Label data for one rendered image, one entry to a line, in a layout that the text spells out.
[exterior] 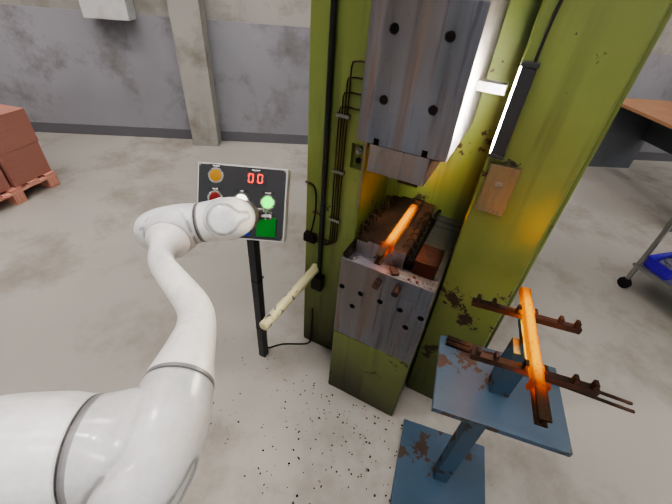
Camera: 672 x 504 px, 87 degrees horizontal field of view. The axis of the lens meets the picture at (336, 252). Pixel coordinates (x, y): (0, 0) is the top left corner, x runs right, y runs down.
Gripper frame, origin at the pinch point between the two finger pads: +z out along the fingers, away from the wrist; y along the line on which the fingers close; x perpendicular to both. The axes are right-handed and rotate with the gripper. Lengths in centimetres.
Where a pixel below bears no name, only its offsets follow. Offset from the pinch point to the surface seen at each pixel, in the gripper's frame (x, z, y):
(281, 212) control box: 0.1, 13.2, 5.4
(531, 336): -27, -28, 83
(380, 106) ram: 35, -11, 37
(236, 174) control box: 12.9, 13.2, -12.3
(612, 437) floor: -104, 46, 179
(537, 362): -31, -35, 82
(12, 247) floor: -49, 140, -215
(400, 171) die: 17.4, -5.0, 45.9
